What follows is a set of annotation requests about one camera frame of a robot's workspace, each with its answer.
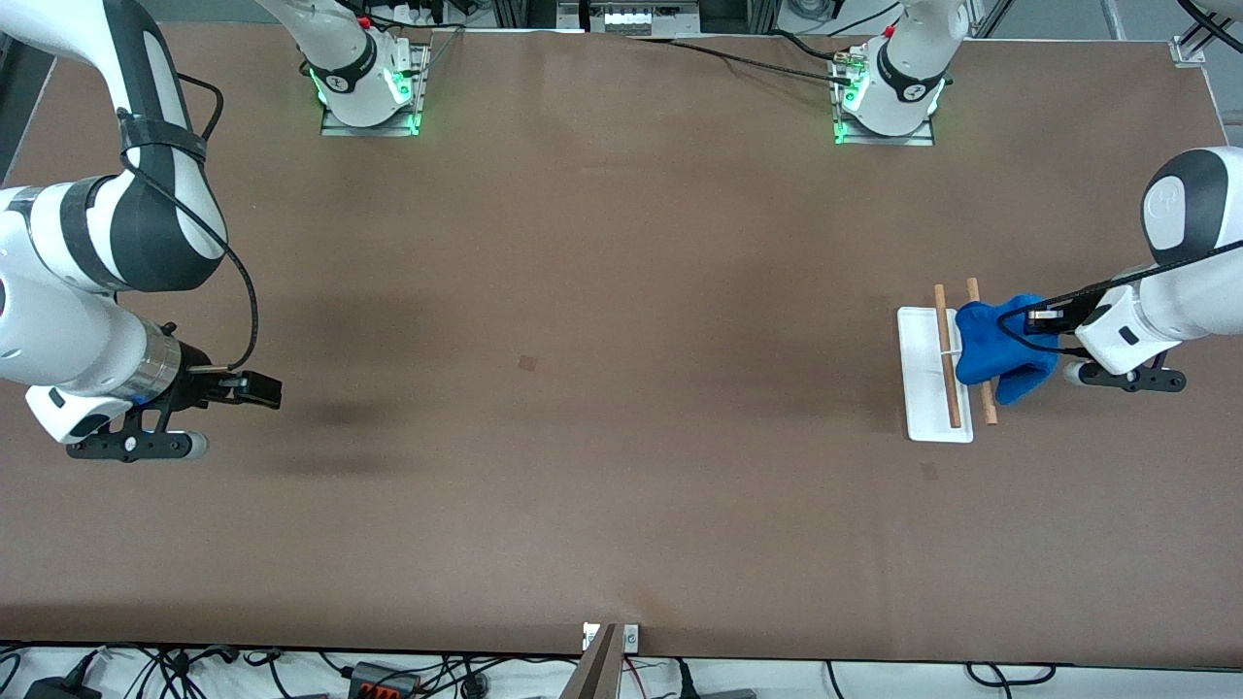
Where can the blue microfibre towel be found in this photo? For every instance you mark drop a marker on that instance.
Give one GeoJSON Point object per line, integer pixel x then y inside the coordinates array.
{"type": "Point", "coordinates": [991, 345]}

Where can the aluminium corner strut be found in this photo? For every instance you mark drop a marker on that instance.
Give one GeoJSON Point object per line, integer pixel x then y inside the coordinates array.
{"type": "Point", "coordinates": [1185, 50]}

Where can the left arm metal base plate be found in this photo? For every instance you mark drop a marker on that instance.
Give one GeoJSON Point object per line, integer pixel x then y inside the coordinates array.
{"type": "Point", "coordinates": [923, 139]}

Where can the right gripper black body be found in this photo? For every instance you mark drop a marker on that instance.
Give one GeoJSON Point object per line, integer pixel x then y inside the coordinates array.
{"type": "Point", "coordinates": [197, 382]}

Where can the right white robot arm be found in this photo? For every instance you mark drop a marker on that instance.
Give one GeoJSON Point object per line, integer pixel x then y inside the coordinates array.
{"type": "Point", "coordinates": [58, 320]}

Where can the black orange power adapter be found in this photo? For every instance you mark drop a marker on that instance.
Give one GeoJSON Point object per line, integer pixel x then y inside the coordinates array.
{"type": "Point", "coordinates": [384, 684]}

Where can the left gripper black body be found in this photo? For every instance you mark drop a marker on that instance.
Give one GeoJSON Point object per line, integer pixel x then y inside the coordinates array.
{"type": "Point", "coordinates": [1067, 317]}

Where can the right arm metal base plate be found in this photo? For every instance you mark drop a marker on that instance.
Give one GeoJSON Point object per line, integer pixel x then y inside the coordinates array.
{"type": "Point", "coordinates": [419, 97]}

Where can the white rack with wooden bars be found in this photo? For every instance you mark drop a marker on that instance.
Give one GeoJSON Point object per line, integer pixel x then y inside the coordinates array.
{"type": "Point", "coordinates": [923, 388]}

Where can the small metal bracket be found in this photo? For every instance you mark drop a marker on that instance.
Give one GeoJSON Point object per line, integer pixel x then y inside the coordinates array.
{"type": "Point", "coordinates": [631, 638]}

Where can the white power strip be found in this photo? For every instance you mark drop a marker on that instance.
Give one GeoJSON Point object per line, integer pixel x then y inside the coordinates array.
{"type": "Point", "coordinates": [631, 17]}

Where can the brown wooden post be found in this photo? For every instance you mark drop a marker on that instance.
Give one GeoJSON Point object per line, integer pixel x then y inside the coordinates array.
{"type": "Point", "coordinates": [597, 670]}

